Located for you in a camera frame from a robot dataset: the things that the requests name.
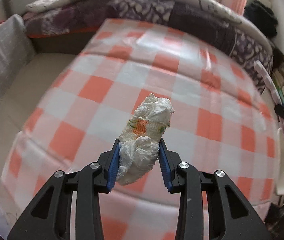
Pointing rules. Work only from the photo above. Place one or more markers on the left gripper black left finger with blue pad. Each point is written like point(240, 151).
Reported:
point(48, 215)

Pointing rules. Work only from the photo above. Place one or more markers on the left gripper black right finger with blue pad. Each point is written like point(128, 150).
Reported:
point(230, 214)

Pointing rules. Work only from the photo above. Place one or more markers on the white tissue wad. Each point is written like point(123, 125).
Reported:
point(139, 140)

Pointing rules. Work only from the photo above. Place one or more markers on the red white checkered cloth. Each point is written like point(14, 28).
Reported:
point(220, 122)

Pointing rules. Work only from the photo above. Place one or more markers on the black clothes pile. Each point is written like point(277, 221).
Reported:
point(263, 17)

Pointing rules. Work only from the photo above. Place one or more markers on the purple white patterned quilt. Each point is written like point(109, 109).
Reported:
point(207, 20)

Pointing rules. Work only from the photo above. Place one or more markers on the grey pillow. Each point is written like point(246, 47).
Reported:
point(16, 51)

